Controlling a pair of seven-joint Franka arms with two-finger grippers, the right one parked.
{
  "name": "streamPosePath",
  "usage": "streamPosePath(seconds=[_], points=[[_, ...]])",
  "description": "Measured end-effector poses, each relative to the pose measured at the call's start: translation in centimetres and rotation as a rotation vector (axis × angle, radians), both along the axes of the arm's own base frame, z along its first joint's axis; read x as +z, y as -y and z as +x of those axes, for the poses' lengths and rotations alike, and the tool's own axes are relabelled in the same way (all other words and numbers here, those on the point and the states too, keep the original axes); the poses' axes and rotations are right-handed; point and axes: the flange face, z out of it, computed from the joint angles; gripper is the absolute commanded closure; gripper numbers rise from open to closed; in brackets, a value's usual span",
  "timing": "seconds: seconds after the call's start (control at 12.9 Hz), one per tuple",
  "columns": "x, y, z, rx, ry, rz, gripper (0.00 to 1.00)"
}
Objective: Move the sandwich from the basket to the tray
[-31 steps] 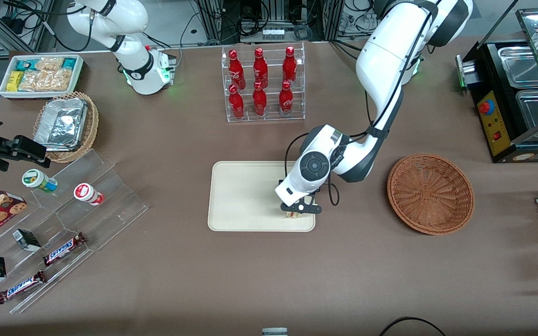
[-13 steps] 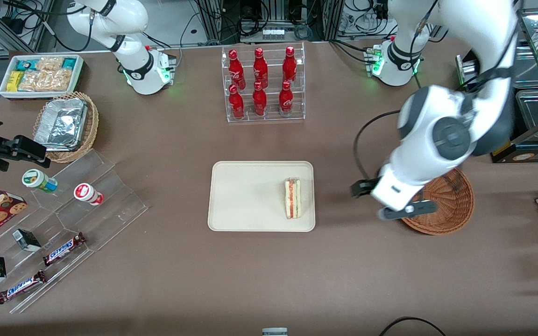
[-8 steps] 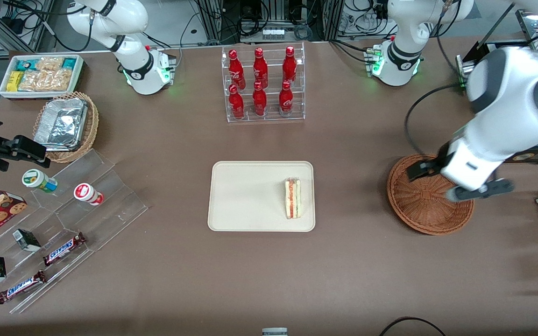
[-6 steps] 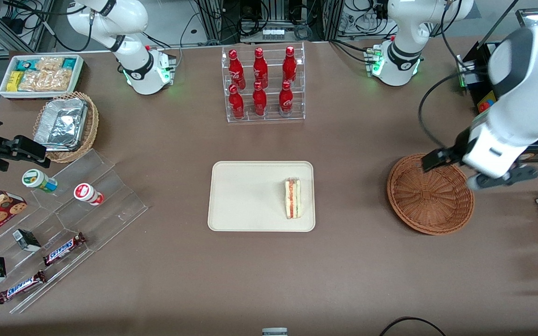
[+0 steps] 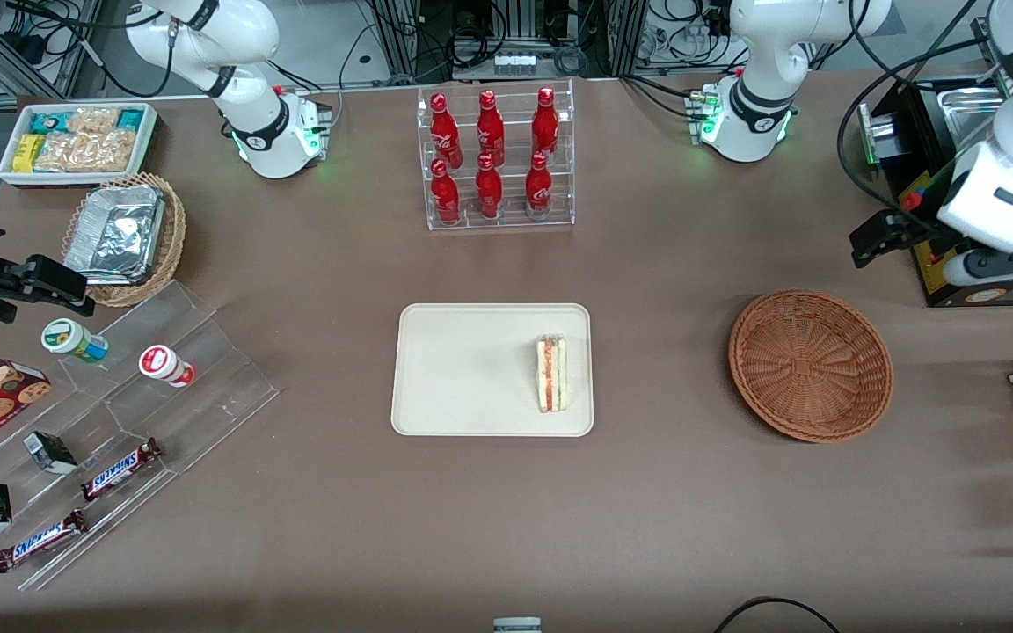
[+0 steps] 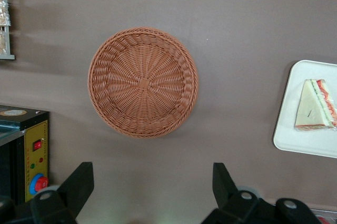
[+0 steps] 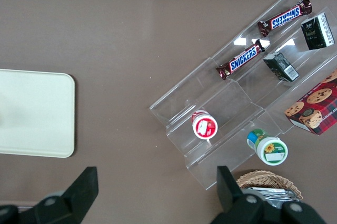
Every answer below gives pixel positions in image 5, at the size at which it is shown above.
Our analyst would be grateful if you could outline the aluminium foil containers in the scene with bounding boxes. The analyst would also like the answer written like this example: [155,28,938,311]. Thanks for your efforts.
[64,184,166,286]

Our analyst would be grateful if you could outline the small clear cracker bag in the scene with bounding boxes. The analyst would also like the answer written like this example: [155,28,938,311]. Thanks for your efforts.
[67,106,122,135]

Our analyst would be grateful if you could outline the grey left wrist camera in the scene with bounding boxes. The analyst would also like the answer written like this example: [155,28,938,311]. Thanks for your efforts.
[944,244,1013,288]

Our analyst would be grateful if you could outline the beige rectangular tray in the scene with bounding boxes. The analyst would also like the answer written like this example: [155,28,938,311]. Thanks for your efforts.
[390,303,594,438]

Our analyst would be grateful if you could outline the red cola bottle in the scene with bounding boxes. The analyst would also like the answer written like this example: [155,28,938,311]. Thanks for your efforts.
[430,93,464,170]
[532,86,560,159]
[430,158,462,225]
[475,154,504,220]
[477,90,506,166]
[525,151,553,220]

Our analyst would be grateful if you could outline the black machine with yellow panel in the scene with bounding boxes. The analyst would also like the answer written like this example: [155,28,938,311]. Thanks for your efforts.
[856,16,1013,309]

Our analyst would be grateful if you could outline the aluminium frame post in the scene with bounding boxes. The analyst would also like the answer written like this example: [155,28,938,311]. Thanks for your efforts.
[608,0,648,78]
[383,0,424,84]

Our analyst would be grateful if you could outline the large clear cracker bag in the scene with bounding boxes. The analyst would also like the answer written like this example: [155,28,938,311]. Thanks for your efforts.
[34,130,139,174]

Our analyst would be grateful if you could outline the round brown wicker basket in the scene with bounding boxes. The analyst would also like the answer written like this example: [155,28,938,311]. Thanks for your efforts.
[728,290,895,443]

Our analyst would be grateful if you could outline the yellow snack packet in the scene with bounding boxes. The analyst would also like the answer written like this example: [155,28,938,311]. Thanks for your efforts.
[12,134,46,173]

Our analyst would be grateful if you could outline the red label yogurt cup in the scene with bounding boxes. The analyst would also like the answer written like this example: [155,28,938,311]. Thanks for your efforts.
[138,345,197,389]

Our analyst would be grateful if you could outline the light wicker basket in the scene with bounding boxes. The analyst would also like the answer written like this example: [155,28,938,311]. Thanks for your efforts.
[61,172,187,308]

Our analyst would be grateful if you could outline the Snickers bar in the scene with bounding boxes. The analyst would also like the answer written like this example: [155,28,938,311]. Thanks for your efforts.
[0,508,88,574]
[80,437,163,503]

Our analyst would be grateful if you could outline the small black box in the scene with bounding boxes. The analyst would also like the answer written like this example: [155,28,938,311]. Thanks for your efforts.
[23,431,78,476]

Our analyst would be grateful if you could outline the white snack bin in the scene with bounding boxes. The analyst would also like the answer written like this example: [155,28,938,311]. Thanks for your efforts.
[0,102,160,188]

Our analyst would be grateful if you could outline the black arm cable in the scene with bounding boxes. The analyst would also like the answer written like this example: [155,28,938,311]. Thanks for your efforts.
[836,0,1000,240]

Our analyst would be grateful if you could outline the green label yogurt cup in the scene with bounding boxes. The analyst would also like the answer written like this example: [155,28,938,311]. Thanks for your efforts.
[40,318,109,365]

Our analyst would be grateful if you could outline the clear acrylic bottle rack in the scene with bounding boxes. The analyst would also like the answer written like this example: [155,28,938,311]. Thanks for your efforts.
[417,79,576,232]

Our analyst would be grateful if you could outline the black cable loop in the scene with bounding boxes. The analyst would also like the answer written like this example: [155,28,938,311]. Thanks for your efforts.
[714,596,842,633]

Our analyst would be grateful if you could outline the clear acrylic stepped display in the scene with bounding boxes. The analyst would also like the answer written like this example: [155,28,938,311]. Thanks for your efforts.
[0,280,281,592]

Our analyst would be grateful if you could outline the triangle sandwich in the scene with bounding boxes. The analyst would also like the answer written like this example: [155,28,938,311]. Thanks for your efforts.
[535,333,568,413]

